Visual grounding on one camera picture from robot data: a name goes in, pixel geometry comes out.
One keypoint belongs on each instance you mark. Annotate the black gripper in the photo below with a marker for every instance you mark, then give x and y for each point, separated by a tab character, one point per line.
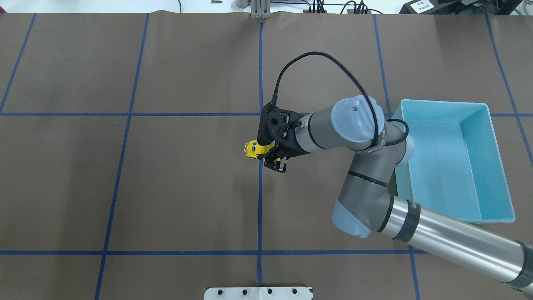
288	146

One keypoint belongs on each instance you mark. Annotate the yellow beetle toy car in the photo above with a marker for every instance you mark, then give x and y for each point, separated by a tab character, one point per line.
253	150

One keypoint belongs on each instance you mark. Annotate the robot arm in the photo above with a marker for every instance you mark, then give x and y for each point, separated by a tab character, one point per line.
364	204

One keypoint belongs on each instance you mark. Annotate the light blue plastic bin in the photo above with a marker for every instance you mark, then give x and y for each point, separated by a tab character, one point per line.
456	168

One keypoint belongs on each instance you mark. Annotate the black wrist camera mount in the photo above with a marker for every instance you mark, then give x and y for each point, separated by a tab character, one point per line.
277	124

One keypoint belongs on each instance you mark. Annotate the aluminium frame post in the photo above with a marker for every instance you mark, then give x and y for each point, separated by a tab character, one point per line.
260	9

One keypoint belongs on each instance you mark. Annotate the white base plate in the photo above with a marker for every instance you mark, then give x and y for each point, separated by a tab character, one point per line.
259	293

